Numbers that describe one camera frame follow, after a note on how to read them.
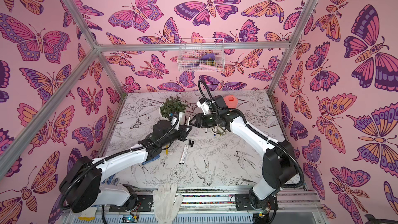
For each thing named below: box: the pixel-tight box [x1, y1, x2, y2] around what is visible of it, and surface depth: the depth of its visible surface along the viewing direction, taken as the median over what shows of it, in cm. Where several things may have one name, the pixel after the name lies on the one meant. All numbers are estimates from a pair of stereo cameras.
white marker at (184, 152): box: [178, 143, 190, 165], surface depth 91 cm
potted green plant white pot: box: [159, 94, 191, 125], surface depth 92 cm
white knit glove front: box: [152, 182, 183, 224], surface depth 76 cm
